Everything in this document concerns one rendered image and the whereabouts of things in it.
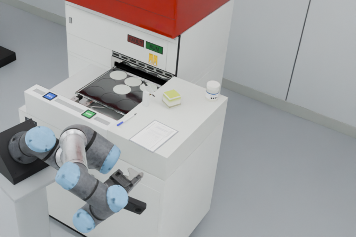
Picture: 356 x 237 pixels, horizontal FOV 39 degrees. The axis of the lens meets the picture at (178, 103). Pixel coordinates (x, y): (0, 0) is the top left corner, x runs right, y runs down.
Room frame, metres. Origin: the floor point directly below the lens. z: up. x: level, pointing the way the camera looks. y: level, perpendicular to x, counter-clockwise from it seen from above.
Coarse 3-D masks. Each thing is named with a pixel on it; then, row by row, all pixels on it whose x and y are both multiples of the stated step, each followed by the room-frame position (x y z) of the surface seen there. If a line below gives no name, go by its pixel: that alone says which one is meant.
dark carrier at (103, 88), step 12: (108, 72) 2.55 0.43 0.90; (96, 84) 2.41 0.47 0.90; (108, 84) 2.43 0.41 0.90; (120, 84) 2.44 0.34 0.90; (156, 84) 2.47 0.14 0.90; (96, 96) 2.29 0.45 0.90; (108, 96) 2.30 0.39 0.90; (120, 96) 2.31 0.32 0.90; (132, 96) 2.33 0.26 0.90; (120, 108) 2.20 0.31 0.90; (132, 108) 2.21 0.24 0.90
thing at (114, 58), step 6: (114, 60) 2.67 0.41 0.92; (120, 60) 2.64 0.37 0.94; (126, 60) 2.64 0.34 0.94; (132, 66) 2.60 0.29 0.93; (138, 66) 2.59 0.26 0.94; (144, 72) 2.56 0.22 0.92; (150, 72) 2.54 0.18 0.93; (156, 72) 2.53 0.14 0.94; (144, 78) 2.57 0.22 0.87; (162, 78) 2.50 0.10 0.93; (168, 78) 2.48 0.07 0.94
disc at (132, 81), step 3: (129, 78) 2.51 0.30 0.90; (132, 78) 2.51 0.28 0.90; (135, 78) 2.51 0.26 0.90; (138, 78) 2.52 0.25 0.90; (126, 81) 2.47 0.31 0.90; (129, 81) 2.47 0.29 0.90; (132, 81) 2.48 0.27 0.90; (135, 81) 2.48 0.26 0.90; (138, 81) 2.48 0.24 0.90; (126, 84) 2.44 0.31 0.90; (129, 84) 2.45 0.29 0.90; (132, 84) 2.45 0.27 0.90; (135, 84) 2.45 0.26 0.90; (138, 84) 2.45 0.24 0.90
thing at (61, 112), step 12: (36, 84) 2.27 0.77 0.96; (24, 96) 2.19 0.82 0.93; (36, 96) 2.15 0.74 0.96; (60, 96) 2.18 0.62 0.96; (36, 108) 2.15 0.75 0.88; (48, 108) 2.11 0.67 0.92; (60, 108) 2.07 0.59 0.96; (72, 108) 2.08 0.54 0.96; (84, 108) 2.09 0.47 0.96; (48, 120) 2.11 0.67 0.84; (60, 120) 2.07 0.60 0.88; (72, 120) 2.03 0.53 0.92; (84, 120) 1.99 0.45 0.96; (96, 120) 2.01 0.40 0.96; (108, 120) 2.01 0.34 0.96
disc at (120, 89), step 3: (114, 87) 2.40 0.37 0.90; (117, 87) 2.40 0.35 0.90; (120, 87) 2.41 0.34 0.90; (123, 87) 2.41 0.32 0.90; (126, 87) 2.41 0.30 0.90; (129, 87) 2.41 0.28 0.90; (114, 90) 2.37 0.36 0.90; (117, 90) 2.37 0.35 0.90; (120, 90) 2.37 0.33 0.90; (123, 90) 2.38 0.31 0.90; (126, 90) 2.38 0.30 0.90; (129, 90) 2.38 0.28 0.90; (117, 93) 2.34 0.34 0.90; (120, 93) 2.35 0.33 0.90; (123, 93) 2.35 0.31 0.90; (126, 93) 2.35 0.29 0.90
